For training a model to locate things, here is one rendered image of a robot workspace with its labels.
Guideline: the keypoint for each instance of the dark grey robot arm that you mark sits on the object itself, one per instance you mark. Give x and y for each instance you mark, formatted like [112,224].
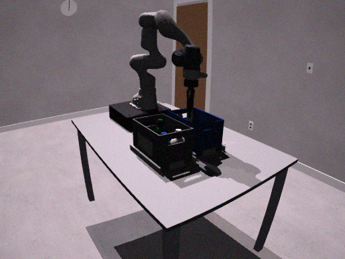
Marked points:
[188,57]

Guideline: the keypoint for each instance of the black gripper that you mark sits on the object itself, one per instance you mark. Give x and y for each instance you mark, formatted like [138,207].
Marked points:
[191,84]

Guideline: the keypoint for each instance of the dark bottle with green cap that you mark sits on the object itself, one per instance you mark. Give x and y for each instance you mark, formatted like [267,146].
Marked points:
[160,127]

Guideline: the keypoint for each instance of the dark grey bottle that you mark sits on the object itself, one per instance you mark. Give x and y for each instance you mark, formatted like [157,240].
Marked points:
[177,140]

